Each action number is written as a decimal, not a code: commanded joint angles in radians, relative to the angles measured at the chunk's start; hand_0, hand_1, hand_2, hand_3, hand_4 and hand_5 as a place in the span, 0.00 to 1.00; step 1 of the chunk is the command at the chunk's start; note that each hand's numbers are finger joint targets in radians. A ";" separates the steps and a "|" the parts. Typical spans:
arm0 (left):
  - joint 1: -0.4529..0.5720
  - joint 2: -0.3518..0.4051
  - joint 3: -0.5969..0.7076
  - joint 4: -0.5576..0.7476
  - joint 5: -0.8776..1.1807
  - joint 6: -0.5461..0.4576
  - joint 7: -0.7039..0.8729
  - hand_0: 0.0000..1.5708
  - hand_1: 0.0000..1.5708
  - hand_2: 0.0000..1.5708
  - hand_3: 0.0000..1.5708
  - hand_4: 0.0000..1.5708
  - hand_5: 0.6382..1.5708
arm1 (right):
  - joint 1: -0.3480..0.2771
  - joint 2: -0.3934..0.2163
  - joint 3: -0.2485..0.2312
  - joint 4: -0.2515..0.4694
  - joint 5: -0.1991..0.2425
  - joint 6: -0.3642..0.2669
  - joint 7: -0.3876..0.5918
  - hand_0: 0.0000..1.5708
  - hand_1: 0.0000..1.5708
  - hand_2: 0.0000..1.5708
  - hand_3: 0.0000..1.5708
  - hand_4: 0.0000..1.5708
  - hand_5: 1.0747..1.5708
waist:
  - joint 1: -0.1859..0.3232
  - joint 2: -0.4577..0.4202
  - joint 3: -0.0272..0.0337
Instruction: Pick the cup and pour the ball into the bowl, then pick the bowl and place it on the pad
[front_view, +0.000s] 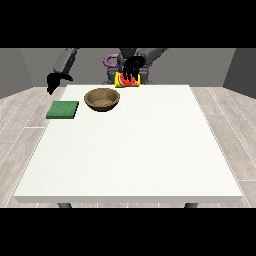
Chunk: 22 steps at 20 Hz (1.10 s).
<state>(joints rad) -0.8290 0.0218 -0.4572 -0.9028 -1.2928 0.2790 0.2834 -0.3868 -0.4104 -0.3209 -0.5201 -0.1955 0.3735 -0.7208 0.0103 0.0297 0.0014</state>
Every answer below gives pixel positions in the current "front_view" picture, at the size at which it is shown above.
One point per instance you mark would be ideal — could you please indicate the dark table leg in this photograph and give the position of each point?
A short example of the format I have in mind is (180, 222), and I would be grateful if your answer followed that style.
(191, 205)
(64, 205)

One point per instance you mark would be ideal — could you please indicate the green square pad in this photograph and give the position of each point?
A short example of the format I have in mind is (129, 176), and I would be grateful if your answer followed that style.
(62, 109)

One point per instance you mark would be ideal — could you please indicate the brown wooden bowl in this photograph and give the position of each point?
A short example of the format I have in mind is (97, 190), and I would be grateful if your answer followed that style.
(102, 99)

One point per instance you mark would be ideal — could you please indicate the yellow cup with melon print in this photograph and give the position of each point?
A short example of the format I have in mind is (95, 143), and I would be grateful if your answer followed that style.
(127, 81)

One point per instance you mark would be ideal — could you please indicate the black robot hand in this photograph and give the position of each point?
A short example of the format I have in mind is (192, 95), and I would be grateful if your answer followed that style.
(53, 82)
(132, 67)

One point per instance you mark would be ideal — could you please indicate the grey robot trunk purple rings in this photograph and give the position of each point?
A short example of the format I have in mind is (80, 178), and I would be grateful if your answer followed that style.
(111, 67)

